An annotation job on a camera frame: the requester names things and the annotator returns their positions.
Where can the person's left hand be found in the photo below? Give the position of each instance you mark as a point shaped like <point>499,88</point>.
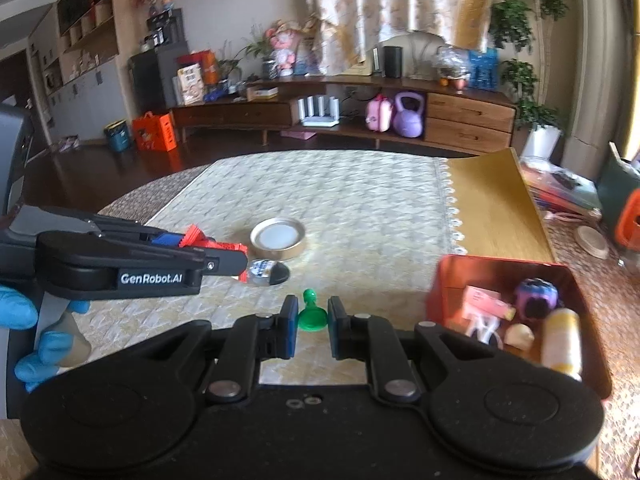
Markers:
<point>20,310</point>

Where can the white router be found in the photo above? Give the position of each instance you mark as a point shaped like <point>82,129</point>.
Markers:
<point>320,121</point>

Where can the small plant in glass vase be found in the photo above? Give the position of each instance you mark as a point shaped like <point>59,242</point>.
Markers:
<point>270,67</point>

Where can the black coffee machine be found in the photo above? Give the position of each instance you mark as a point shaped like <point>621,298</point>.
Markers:
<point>165,27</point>

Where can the blue printed bag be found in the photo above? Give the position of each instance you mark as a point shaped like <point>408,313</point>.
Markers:
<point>484,70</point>

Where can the red snack packet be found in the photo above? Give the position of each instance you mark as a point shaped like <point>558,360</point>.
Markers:
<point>195,237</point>

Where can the cream shell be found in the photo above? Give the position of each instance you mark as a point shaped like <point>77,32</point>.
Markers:
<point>519,335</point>

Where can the cream cylindrical bottle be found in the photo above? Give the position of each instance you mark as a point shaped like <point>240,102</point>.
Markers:
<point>560,340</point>

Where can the green pawn piece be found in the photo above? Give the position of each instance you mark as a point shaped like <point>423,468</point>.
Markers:
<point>312,317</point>

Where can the wooden media cabinet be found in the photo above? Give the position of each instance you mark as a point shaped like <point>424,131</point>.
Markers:
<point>465,110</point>

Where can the pink tube with yellow cap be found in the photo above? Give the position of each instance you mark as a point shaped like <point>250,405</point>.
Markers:
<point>509,313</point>

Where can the pink doll figure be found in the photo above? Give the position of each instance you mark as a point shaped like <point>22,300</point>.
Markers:
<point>285,50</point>

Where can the dark grey cabinet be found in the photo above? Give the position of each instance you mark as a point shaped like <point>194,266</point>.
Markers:
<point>152,80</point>

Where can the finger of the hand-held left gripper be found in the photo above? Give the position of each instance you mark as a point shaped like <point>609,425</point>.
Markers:
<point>167,240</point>
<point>220,264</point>

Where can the tall potted green plant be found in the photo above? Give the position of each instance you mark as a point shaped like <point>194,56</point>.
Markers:
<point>515,25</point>

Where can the printed snack box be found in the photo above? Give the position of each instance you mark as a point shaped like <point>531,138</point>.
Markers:
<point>190,85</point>

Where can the green case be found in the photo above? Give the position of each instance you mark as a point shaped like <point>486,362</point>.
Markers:
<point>612,195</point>

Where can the golden mat with lace trim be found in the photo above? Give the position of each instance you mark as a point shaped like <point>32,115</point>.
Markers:
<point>495,200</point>

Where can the pile of plastic folders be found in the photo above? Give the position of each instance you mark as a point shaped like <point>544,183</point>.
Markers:
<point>560,185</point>

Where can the round beige coaster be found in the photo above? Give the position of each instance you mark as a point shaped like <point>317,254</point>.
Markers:
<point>592,242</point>

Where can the white sunglasses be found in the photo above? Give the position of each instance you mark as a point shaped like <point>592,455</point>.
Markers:
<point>482,330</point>

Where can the teal bucket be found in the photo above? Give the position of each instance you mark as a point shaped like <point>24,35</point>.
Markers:
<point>119,137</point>

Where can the orange paper bag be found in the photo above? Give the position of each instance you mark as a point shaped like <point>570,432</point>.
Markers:
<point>210,67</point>

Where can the red box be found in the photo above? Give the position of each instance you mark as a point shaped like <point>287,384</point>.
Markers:
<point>500,270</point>

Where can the pink toy case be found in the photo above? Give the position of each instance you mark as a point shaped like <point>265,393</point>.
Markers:
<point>379,115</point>

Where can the clear plastic bag with fruit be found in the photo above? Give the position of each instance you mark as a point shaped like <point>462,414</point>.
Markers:
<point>452,67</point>

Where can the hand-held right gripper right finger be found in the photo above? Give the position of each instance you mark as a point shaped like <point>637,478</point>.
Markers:
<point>336,330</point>

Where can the wall shelving unit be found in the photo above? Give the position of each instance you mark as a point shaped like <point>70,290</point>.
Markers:
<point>80,25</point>

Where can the purple and blue ball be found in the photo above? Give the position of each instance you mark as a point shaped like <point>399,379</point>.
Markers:
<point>535,300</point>

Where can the floral cloth drape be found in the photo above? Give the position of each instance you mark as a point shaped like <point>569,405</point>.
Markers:
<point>380,0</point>

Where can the purple kettlebell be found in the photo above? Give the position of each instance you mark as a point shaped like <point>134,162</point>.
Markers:
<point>409,120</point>

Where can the orange box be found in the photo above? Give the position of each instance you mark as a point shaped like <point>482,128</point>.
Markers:
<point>155,132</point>

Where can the pink block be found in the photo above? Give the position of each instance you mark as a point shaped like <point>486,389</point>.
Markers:
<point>480,300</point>

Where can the black speaker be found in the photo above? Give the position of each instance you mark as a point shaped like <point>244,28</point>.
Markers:
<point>392,62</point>

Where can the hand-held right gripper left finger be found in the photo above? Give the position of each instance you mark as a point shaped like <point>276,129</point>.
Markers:
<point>289,330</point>

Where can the orange appliance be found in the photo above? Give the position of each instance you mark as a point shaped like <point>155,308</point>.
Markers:
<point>629,225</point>

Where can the small white box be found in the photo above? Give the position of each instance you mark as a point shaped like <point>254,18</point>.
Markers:
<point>262,93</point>

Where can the beige curtain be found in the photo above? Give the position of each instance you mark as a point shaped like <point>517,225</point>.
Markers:
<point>595,85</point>

